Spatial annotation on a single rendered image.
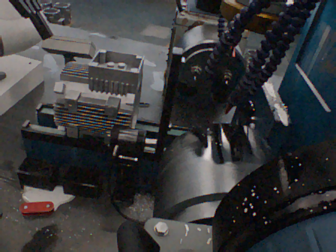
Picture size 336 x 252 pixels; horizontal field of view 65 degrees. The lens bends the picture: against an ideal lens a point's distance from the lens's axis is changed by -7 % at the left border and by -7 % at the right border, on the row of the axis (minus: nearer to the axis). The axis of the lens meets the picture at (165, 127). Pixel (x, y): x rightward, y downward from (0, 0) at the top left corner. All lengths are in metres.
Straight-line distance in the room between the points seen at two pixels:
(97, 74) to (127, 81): 0.07
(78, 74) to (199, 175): 0.43
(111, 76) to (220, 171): 0.37
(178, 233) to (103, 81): 0.45
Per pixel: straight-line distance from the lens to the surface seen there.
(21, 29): 1.13
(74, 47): 0.99
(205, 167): 0.44
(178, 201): 0.42
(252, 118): 0.74
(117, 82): 0.68
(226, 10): 0.62
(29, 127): 0.87
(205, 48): 0.91
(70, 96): 0.70
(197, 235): 0.35
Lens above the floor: 1.45
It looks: 38 degrees down
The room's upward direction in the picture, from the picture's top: 11 degrees clockwise
